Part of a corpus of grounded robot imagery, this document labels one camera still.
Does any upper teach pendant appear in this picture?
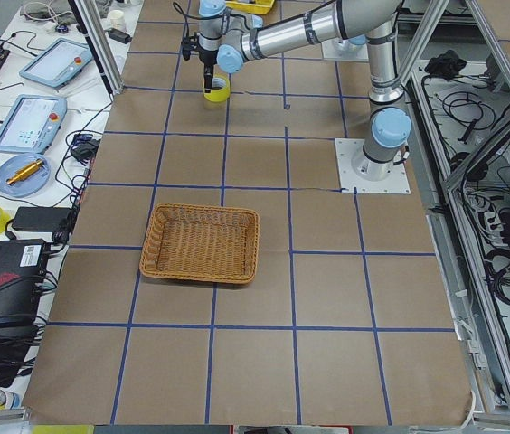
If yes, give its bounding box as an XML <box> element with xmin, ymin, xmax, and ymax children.
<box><xmin>19</xmin><ymin>38</ymin><xmax>93</xmax><ymax>89</ymax></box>

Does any yellow wicker basket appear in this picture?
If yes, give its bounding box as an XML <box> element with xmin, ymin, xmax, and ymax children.
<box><xmin>226</xmin><ymin>0</ymin><xmax>275</xmax><ymax>15</ymax></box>

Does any brass cylinder tool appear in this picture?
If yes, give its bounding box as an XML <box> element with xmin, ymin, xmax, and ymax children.
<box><xmin>6</xmin><ymin>159</ymin><xmax>44</xmax><ymax>185</ymax></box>

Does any black power brick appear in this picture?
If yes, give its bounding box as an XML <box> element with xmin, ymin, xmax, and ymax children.
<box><xmin>12</xmin><ymin>207</ymin><xmax>71</xmax><ymax>232</ymax></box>

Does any lavender white cup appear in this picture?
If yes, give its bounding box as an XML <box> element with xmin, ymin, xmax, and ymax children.
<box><xmin>107</xmin><ymin>9</ymin><xmax>127</xmax><ymax>33</ymax></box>

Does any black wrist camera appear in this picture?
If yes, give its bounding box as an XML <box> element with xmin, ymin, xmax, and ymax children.
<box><xmin>181</xmin><ymin>33</ymin><xmax>199</xmax><ymax>61</ymax></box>

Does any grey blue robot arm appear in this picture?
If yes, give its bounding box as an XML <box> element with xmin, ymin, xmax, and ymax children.
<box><xmin>181</xmin><ymin>1</ymin><xmax>411</xmax><ymax>182</ymax></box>

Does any black power adapter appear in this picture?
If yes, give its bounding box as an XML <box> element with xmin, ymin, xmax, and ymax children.
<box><xmin>108</xmin><ymin>28</ymin><xmax>132</xmax><ymax>44</ymax></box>

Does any aluminium frame post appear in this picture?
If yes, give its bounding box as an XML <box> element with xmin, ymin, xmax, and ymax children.
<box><xmin>68</xmin><ymin>0</ymin><xmax>124</xmax><ymax>96</ymax></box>

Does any brown wicker basket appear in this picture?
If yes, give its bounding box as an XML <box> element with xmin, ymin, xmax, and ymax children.
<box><xmin>139</xmin><ymin>203</ymin><xmax>260</xmax><ymax>285</ymax></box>

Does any black computer box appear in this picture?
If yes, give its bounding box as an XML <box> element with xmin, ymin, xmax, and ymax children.
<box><xmin>0</xmin><ymin>239</ymin><xmax>49</xmax><ymax>328</ymax></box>

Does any teach pendant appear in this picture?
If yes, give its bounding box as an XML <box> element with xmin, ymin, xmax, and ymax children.
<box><xmin>19</xmin><ymin>38</ymin><xmax>93</xmax><ymax>89</ymax></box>
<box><xmin>0</xmin><ymin>94</ymin><xmax>67</xmax><ymax>154</ymax></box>

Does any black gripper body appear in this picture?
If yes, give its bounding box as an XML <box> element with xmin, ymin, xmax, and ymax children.
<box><xmin>199</xmin><ymin>48</ymin><xmax>217</xmax><ymax>87</ymax></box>

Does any lower teach pendant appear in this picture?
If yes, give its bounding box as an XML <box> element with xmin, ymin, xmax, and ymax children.
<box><xmin>0</xmin><ymin>94</ymin><xmax>67</xmax><ymax>154</ymax></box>

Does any blue plate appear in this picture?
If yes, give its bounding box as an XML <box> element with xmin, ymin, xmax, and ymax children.
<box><xmin>0</xmin><ymin>153</ymin><xmax>51</xmax><ymax>198</ymax></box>

